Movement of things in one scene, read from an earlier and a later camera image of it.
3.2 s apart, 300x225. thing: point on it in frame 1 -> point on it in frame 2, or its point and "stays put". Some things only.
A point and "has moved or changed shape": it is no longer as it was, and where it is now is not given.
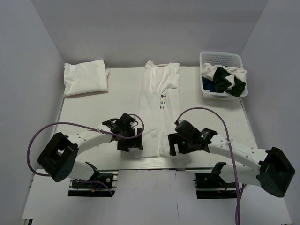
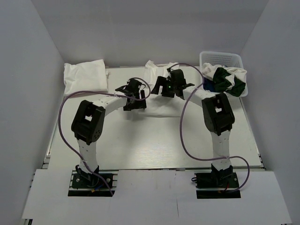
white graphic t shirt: [159, 107] has moved or changed shape
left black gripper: [134, 143] -> [140, 104]
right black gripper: [175, 138] -> [162, 81]
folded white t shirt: [86, 77] stays put
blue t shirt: [208, 85] stays put
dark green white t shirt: [227, 79] stays put
